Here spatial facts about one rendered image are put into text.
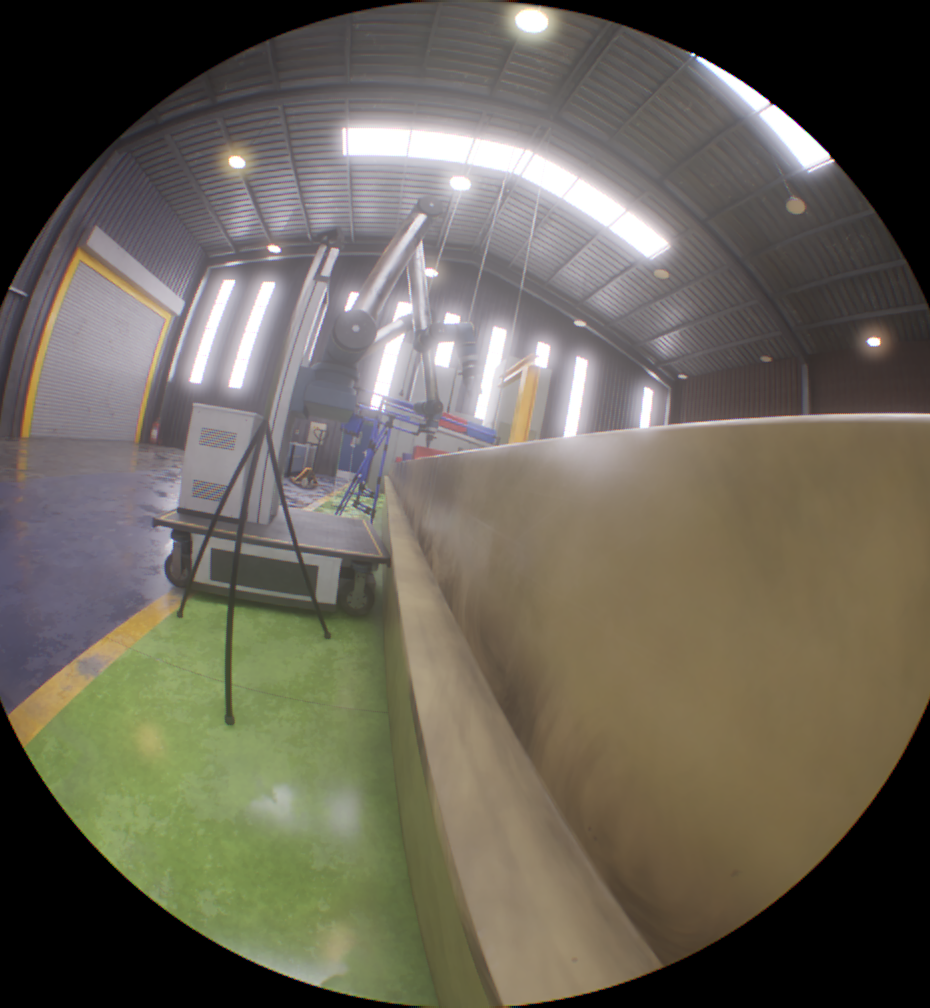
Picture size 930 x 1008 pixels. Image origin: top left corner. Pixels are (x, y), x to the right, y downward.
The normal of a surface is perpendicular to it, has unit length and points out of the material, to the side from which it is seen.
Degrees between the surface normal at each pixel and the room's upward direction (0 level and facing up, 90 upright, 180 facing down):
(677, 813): 90
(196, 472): 90
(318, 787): 0
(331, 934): 0
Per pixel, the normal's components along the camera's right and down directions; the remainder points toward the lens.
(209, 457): 0.37, 0.14
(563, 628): -0.95, -0.18
